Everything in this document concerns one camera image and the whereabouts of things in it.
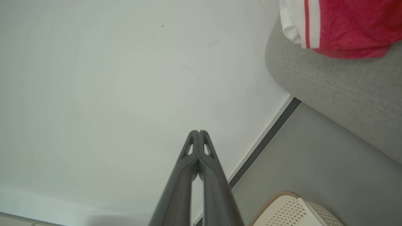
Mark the white black baseboard strip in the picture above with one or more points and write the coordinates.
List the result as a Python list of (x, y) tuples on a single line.
[(260, 144)]

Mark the cream perforated laundry basket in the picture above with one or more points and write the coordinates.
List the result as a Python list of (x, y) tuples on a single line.
[(292, 213)]

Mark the grey fabric sofa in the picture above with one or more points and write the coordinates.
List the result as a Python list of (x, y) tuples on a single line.
[(339, 84)]

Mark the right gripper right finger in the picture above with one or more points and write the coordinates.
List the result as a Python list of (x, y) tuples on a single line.
[(216, 197)]

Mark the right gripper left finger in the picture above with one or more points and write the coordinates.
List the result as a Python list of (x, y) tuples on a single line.
[(177, 194)]

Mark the red shorts with white stripes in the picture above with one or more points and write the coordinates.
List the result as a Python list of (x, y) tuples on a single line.
[(351, 25)]

